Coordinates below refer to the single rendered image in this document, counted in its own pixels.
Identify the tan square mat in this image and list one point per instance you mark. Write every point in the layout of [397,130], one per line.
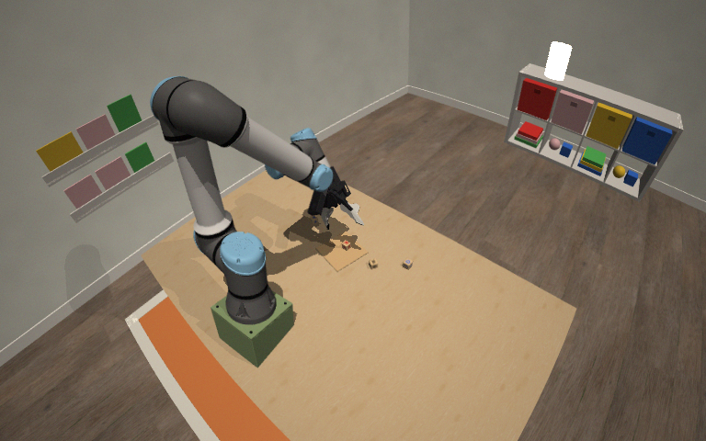
[337,256]

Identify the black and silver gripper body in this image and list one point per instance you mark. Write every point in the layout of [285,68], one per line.
[336,187]

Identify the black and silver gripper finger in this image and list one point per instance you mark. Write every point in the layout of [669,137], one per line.
[351,209]
[326,213]

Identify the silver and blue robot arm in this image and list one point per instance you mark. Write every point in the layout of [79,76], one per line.
[198,109]

